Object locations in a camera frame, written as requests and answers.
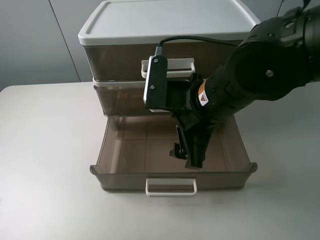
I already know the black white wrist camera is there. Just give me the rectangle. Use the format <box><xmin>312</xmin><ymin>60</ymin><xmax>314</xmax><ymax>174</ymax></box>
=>
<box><xmin>141</xmin><ymin>55</ymin><xmax>196</xmax><ymax>112</ymax></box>

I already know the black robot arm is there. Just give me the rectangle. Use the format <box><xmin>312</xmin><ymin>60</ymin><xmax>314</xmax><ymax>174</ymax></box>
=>
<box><xmin>169</xmin><ymin>6</ymin><xmax>320</xmax><ymax>169</ymax></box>

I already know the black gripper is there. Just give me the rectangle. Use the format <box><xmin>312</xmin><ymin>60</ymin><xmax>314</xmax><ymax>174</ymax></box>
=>
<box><xmin>169</xmin><ymin>72</ymin><xmax>235</xmax><ymax>169</ymax></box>

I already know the white drawer cabinet frame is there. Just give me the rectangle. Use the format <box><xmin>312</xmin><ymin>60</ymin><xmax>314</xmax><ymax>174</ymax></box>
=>
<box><xmin>77</xmin><ymin>0</ymin><xmax>261</xmax><ymax>118</ymax></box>

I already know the smoky drawer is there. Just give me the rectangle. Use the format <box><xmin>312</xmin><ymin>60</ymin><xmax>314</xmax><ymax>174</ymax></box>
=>
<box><xmin>92</xmin><ymin>76</ymin><xmax>196</xmax><ymax>117</ymax></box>
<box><xmin>90</xmin><ymin>115</ymin><xmax>258</xmax><ymax>197</ymax></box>
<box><xmin>84</xmin><ymin>41</ymin><xmax>236</xmax><ymax>82</ymax></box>

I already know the black camera cable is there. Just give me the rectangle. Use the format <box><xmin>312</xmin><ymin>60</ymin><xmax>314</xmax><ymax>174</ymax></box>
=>
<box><xmin>155</xmin><ymin>36</ymin><xmax>242</xmax><ymax>57</ymax></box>

